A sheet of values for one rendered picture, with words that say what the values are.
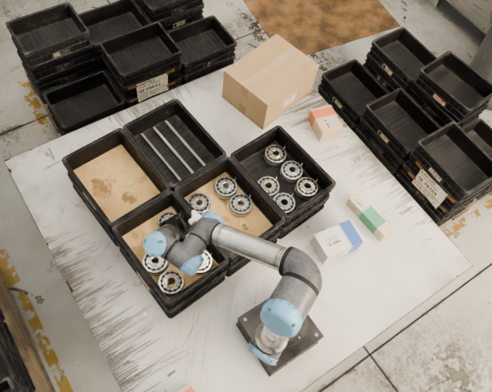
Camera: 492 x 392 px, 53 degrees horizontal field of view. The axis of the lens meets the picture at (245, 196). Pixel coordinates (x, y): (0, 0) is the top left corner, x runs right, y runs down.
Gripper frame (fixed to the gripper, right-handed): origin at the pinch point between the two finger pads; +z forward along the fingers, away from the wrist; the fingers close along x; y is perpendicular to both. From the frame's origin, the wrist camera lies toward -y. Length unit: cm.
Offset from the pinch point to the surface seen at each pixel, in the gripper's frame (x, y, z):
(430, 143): -103, -31, 131
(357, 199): -56, -30, 60
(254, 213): -15.6, -9.7, 32.7
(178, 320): 28.3, -31.5, 6.1
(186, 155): 1, 28, 42
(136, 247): 28.8, 3.3, 7.5
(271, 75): -47, 44, 76
